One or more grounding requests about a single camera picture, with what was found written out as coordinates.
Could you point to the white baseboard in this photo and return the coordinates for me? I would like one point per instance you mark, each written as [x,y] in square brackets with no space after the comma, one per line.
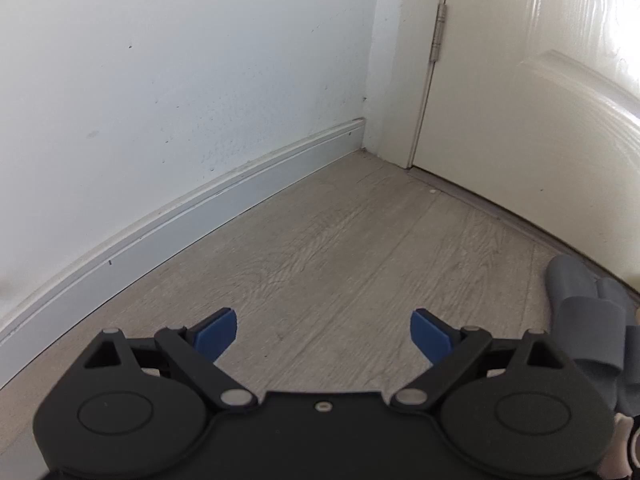
[200,210]

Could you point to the white panelled door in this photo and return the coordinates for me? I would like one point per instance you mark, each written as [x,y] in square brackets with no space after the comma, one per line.
[525,135]

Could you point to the white door frame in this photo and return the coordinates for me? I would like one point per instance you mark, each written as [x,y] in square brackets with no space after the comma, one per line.
[395,85]

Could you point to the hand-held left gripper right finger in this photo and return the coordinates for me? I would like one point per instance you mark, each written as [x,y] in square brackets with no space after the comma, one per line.
[430,335]

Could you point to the metal door hinge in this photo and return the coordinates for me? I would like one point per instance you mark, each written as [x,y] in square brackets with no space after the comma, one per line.
[440,32]

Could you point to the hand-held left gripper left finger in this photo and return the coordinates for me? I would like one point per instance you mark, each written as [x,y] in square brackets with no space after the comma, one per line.
[217,332]

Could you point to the grey slide sandal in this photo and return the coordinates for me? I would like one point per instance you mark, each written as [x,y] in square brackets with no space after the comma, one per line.
[611,290]
[567,280]

